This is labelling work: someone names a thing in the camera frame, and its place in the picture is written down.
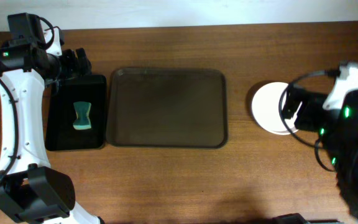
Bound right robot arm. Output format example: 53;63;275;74
282;85;358;219

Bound black plastic tray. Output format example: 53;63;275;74
45;75;107;152

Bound brown plastic tray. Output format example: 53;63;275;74
106;67;228;149

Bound green yellow sponge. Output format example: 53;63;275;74
73;101;91;131

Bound white plate back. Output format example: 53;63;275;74
251;82;290;136

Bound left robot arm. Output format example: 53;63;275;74
0;42;103;223

